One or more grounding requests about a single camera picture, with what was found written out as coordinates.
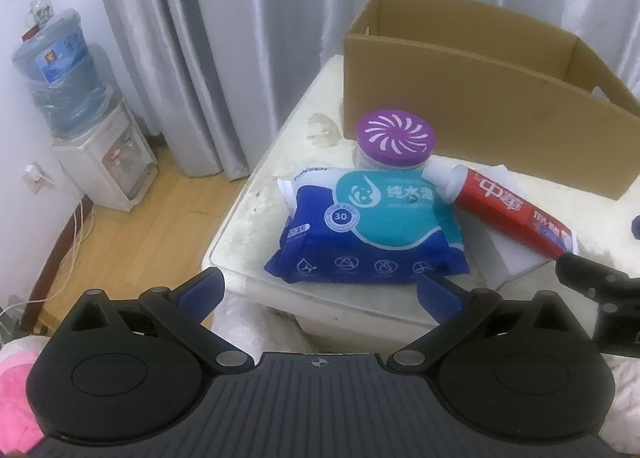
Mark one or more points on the blue water bottle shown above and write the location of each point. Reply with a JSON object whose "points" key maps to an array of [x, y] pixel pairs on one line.
{"points": [[55, 68]]}

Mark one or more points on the pink cloth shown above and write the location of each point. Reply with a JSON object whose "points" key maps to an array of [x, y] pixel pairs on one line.
{"points": [[15, 388]]}

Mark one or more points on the brown cardboard box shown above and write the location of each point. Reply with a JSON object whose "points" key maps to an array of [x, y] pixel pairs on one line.
{"points": [[450, 98]]}

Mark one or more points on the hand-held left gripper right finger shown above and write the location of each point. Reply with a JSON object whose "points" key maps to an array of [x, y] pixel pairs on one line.
{"points": [[440, 295]]}

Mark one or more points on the clear glass cup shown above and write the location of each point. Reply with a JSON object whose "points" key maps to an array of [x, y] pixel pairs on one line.
{"points": [[40, 10]]}

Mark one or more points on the blue wet wipes pack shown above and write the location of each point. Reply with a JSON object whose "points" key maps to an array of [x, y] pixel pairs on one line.
{"points": [[360, 218]]}

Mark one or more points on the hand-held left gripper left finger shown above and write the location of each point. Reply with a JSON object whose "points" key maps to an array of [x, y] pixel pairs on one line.
{"points": [[202, 290]]}

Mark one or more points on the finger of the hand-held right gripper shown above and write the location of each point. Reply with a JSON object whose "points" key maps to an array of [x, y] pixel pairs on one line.
{"points": [[582, 270]]}

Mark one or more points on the grey curtain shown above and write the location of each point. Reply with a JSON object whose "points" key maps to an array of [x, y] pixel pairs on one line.
{"points": [[225, 38]]}

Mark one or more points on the white wall socket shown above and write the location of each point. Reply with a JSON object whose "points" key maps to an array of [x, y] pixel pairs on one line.
{"points": [[32, 174]]}

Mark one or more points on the white carton box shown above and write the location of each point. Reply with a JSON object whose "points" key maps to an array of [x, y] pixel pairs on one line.
{"points": [[515, 258]]}

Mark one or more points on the purple lid air freshener jar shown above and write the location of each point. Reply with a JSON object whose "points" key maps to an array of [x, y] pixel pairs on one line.
{"points": [[395, 133]]}

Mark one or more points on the red toothpaste tube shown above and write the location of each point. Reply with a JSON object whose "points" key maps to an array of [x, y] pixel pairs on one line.
{"points": [[505, 208]]}

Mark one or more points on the dark blue object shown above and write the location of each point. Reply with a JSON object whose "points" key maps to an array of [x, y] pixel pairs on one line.
{"points": [[636, 228]]}

